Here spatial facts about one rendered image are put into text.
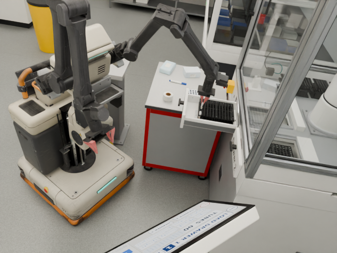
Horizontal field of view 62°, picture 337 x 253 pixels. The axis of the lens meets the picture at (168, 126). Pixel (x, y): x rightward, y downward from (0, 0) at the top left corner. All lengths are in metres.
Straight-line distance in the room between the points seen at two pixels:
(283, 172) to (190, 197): 1.17
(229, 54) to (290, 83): 1.47
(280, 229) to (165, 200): 0.96
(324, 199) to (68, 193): 1.54
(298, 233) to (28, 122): 1.68
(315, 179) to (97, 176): 1.42
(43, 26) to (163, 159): 2.43
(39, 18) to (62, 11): 2.95
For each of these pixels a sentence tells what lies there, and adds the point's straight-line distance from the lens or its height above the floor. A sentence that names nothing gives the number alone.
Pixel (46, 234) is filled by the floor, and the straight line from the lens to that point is 2.28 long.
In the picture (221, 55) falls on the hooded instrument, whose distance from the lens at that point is 2.51.
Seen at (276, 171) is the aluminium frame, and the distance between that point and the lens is 1.39.
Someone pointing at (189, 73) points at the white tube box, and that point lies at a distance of 2.29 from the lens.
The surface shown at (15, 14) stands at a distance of 4.87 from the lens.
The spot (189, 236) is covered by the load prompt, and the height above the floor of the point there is 1.16.
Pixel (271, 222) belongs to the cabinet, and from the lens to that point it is 1.74.
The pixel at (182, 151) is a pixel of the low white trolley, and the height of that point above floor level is 0.35.
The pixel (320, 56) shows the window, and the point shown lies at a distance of 1.07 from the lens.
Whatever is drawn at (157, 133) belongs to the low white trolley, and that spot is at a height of 0.50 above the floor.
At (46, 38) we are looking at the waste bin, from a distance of 4.09.
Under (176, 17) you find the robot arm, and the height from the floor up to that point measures 1.52.
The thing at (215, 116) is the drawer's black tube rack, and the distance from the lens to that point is 1.75.
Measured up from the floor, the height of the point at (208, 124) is 0.87.
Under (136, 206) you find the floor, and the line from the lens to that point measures 2.32.
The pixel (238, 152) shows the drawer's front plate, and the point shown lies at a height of 0.93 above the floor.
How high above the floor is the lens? 1.97
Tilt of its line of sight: 42 degrees down
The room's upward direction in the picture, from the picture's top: 9 degrees clockwise
